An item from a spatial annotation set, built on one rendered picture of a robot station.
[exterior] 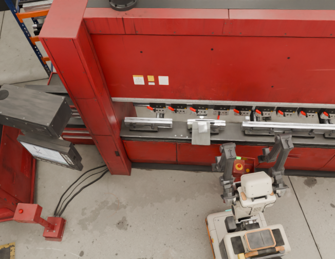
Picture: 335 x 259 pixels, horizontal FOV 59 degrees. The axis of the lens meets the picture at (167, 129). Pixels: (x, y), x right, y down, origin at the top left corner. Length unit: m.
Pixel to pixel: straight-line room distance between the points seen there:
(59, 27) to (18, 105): 0.61
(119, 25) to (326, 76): 1.61
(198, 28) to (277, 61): 0.68
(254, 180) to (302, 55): 0.98
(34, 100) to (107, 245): 2.05
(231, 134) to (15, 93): 2.03
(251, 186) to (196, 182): 1.51
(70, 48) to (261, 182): 1.68
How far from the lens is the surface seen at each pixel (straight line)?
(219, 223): 3.40
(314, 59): 2.46
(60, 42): 2.09
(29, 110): 2.23
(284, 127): 3.21
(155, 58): 2.32
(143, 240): 3.65
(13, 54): 5.84
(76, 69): 2.25
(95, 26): 2.18
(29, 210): 3.21
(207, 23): 2.06
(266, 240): 2.80
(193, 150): 3.33
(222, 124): 3.08
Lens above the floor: 3.57
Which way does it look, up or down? 59 degrees down
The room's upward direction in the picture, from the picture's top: 4 degrees counter-clockwise
